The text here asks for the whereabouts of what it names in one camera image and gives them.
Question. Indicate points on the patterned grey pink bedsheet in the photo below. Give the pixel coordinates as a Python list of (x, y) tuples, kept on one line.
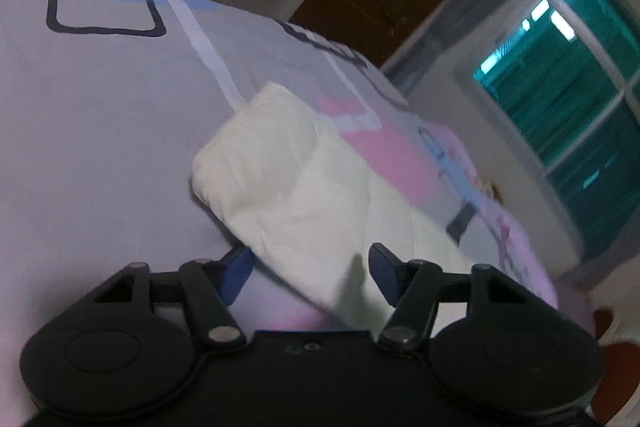
[(100, 107)]

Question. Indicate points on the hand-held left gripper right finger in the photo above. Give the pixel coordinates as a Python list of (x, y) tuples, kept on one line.
[(384, 268)]

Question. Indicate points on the red headboard with white trim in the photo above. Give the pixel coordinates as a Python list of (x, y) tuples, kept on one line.
[(620, 372)]

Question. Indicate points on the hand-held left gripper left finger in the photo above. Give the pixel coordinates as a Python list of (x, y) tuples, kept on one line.
[(236, 272)]

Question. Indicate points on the cream puffer jacket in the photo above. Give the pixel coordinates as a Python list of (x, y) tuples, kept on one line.
[(300, 187)]

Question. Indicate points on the window with white frame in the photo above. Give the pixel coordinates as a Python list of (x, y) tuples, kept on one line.
[(565, 107)]

